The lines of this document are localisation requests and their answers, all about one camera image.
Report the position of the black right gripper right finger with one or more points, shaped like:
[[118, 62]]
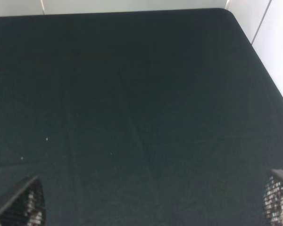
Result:
[[273, 198]]

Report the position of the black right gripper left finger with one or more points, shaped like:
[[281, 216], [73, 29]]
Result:
[[23, 204]]

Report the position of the black tablecloth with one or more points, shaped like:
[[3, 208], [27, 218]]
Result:
[[159, 118]]

